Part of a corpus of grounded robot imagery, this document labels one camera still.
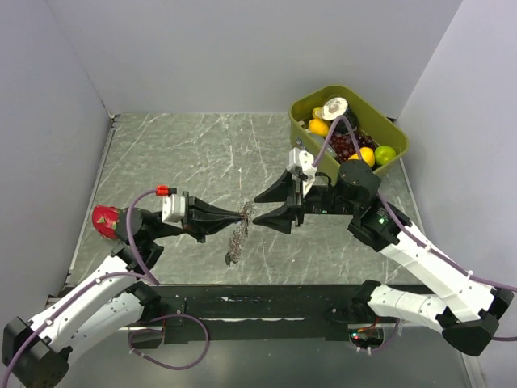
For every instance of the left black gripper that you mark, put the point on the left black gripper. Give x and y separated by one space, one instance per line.
202 217

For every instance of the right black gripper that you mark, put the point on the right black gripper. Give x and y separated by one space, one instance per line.
281 190

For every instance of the large metal keyring with keys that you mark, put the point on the large metal keyring with keys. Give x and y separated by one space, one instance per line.
239 235

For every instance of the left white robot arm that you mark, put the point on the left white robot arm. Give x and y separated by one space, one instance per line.
119 292

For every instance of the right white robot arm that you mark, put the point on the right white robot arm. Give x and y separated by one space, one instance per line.
463 310

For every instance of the dark red grapes bunch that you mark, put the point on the dark red grapes bunch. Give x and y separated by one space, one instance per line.
343 147

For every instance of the orange fruit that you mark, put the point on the orange fruit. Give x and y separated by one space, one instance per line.
319 127

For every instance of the red dragon fruit toy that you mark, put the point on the red dragon fruit toy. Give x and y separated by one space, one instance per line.
105 220

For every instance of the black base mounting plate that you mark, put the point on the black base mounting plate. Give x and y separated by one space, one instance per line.
255 312

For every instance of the yellow pear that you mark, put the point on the yellow pear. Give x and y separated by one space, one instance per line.
366 154

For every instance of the black can with white lid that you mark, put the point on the black can with white lid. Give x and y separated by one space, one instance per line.
338 106

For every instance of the green lime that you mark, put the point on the green lime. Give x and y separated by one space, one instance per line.
384 154

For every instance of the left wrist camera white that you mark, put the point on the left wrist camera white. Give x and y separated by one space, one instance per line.
174 204

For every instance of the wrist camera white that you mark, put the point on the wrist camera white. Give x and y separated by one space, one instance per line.
300 163
174 204

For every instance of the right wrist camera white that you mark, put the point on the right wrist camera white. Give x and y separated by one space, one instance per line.
300 163

